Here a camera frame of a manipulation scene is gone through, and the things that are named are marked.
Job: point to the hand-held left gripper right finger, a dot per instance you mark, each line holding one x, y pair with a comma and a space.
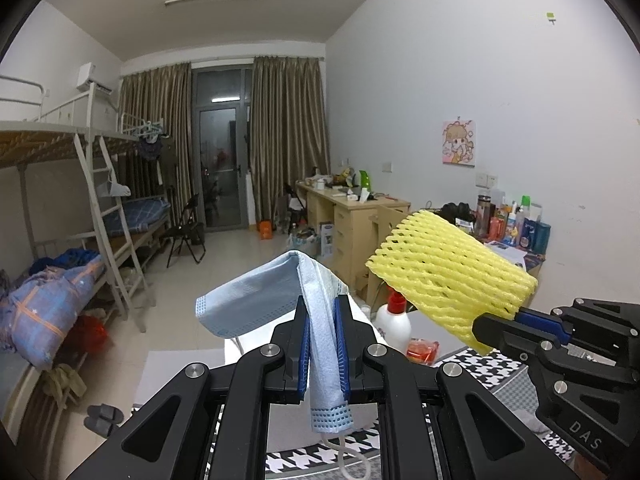
342, 350

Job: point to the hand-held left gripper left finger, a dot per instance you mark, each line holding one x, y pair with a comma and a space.
302, 350

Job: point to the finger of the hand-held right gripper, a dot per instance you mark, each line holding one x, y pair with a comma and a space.
505, 332
545, 321

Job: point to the blue face mask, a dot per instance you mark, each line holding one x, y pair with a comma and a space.
250, 305

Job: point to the yellow foam net sleeve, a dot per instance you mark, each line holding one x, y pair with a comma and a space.
450, 270

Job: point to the black white houndstooth cloth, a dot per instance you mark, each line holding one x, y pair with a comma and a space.
500, 367

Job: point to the white spray bottle red nozzle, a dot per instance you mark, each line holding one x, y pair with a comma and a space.
392, 327

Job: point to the white printed paper sheet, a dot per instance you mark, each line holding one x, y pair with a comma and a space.
507, 252

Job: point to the small red clear box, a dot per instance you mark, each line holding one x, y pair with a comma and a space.
422, 350

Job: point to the row of toiletry bottles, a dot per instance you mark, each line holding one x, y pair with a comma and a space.
520, 225

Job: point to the white carton with blue print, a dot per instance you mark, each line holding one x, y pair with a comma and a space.
326, 240

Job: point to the light wooden desk with drawers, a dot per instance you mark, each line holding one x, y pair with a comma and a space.
345, 232

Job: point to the green plastic bottle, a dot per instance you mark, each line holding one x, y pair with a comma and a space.
364, 182

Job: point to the pile of desk clutter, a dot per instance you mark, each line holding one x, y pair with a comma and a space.
330, 180

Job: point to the black slipper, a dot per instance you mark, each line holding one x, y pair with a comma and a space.
97, 426
107, 412

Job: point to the red plastic bag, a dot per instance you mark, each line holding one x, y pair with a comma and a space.
92, 332

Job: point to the blue checked mattress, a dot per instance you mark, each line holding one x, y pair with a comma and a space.
140, 210

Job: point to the white metal bed ladder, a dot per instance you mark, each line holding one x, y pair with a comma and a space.
112, 240

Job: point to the brown curtain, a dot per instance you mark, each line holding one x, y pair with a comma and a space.
290, 130
155, 110

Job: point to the glass balcony door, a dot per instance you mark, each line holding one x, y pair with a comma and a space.
220, 145

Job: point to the yellowish crumpled cloth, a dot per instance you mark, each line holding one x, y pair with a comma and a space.
65, 382

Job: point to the dark hanging clothes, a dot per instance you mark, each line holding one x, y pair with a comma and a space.
149, 149

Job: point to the blue plaid quilt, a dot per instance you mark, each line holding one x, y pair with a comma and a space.
45, 305

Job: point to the white metal bunk bed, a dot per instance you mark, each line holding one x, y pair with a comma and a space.
45, 142
145, 127

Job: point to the white air conditioner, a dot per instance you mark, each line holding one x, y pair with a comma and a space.
92, 76

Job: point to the white wall socket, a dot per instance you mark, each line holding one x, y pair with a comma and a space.
486, 179

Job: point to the cartoon wall poster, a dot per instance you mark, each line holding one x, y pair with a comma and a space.
458, 142

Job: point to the green wall hook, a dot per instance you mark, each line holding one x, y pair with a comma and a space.
550, 16

